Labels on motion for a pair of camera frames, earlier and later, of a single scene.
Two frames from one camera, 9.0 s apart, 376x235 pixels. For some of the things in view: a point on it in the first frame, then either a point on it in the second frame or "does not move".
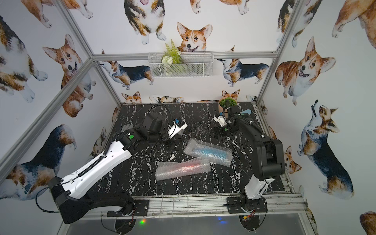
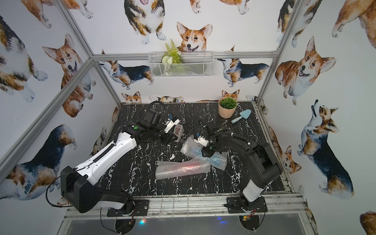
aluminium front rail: (293, 205) does not move
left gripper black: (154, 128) does not move
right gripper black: (222, 133) -> (207, 153)
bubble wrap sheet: (169, 170) does not move
